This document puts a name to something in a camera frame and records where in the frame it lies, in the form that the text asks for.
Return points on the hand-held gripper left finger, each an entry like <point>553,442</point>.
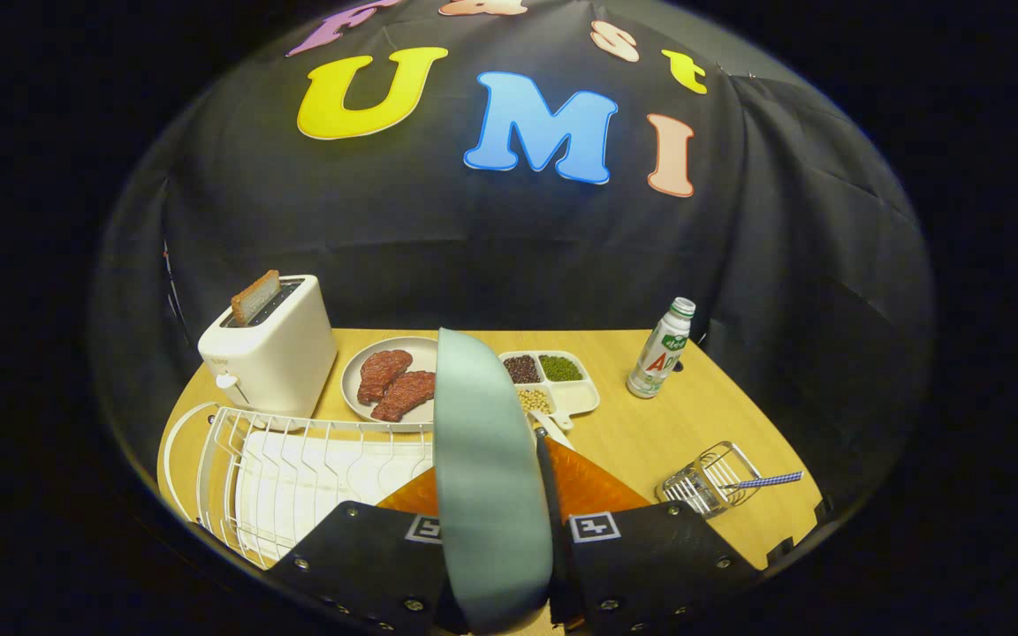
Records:
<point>368,556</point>

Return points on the black backdrop cloth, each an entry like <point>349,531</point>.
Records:
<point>474,247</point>

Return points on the white drip tray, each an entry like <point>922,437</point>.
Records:
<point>323,477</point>

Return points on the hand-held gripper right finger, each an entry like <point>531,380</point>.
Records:
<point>548,481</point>

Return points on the white drink bottle green cap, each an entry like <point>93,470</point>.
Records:
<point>659,353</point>

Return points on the pile of dark red beans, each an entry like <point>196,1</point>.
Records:
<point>522,368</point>

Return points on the pile of green beans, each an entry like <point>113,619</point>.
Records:
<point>559,367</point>

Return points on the black table edge clip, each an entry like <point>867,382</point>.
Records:
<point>779,550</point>
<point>824,512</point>

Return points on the red meat slice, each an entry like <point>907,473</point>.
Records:
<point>403,397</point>
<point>383,371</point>

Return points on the white toaster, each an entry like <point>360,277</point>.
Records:
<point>275,353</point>

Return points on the toast slice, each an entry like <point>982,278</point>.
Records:
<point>254,298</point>

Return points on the pale green plate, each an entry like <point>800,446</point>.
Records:
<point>487,477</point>

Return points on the pile of yellow beans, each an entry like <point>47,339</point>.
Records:
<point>535,401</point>

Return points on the white divided tray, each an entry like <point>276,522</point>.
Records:
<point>575,397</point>

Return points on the beige round plate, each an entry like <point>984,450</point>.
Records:
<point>359,380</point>

